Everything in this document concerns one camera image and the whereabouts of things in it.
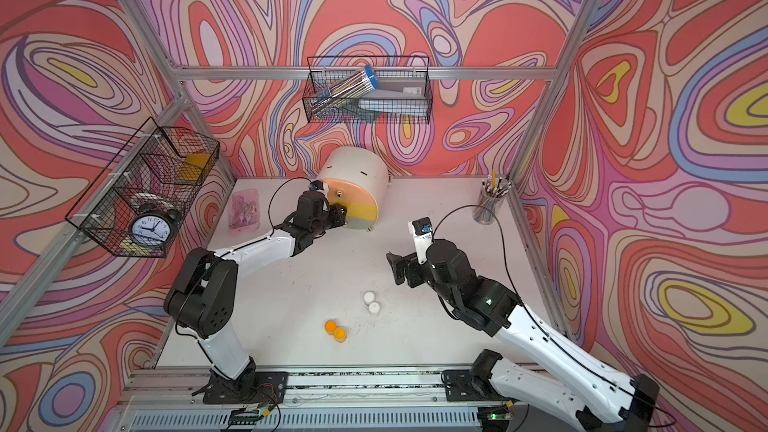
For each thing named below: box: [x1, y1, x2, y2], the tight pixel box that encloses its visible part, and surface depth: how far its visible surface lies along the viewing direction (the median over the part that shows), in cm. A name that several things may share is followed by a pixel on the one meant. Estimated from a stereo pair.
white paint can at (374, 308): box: [368, 301, 381, 317], surface depth 86 cm
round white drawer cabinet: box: [318, 147, 389, 231], surface depth 93 cm
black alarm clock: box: [129, 203, 179, 248], surface depth 69 cm
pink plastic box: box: [228, 189, 260, 235], surface depth 112 cm
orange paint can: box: [324, 320, 337, 335], surface depth 83 cm
